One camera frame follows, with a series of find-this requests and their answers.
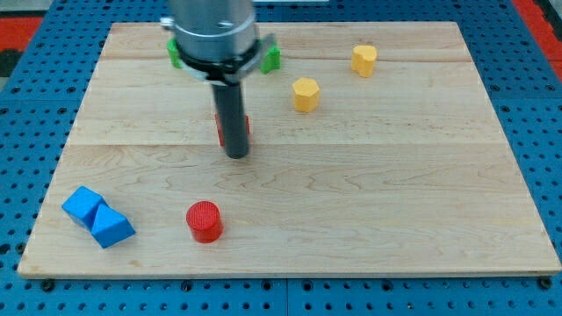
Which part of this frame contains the blue cube block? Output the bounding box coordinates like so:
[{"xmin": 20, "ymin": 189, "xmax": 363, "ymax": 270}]
[{"xmin": 61, "ymin": 186, "xmax": 106, "ymax": 231}]

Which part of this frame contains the green block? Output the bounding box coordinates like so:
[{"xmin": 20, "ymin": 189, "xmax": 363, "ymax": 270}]
[
  {"xmin": 260, "ymin": 42, "xmax": 281, "ymax": 75},
  {"xmin": 167, "ymin": 39, "xmax": 182, "ymax": 68}
]

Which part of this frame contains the yellow heart block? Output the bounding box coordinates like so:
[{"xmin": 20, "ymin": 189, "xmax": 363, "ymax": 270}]
[{"xmin": 350, "ymin": 45, "xmax": 378, "ymax": 78}]

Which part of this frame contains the green block left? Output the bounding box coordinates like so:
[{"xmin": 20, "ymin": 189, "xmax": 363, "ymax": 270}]
[{"xmin": 167, "ymin": 39, "xmax": 182, "ymax": 68}]

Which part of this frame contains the blue triangular block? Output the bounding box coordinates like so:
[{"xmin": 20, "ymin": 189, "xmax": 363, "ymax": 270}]
[{"xmin": 90, "ymin": 205, "xmax": 135, "ymax": 248}]

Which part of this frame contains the red block behind stick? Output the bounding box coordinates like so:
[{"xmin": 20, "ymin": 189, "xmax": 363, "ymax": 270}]
[{"xmin": 214, "ymin": 113, "xmax": 251, "ymax": 147}]

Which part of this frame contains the red cylinder block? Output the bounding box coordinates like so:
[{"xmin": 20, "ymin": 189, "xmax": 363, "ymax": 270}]
[{"xmin": 185, "ymin": 201, "xmax": 223, "ymax": 243}]

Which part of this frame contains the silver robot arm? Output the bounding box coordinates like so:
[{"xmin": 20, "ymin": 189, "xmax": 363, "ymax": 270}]
[{"xmin": 167, "ymin": 0, "xmax": 276, "ymax": 86}]

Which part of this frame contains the green block right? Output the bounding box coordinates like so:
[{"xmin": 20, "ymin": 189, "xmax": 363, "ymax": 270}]
[{"xmin": 260, "ymin": 42, "xmax": 281, "ymax": 75}]

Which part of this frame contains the wooden board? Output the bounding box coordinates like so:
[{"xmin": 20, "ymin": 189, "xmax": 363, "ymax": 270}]
[{"xmin": 18, "ymin": 22, "xmax": 561, "ymax": 279}]

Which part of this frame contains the yellow hexagon block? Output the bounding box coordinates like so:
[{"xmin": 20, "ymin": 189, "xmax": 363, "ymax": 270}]
[{"xmin": 292, "ymin": 77, "xmax": 321, "ymax": 112}]

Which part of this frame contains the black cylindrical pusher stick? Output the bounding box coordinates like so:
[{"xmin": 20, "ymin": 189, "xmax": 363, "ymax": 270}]
[{"xmin": 212, "ymin": 84, "xmax": 249, "ymax": 159}]

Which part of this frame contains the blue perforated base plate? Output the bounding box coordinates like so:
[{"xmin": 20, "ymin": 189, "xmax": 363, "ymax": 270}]
[{"xmin": 1, "ymin": 0, "xmax": 561, "ymax": 315}]

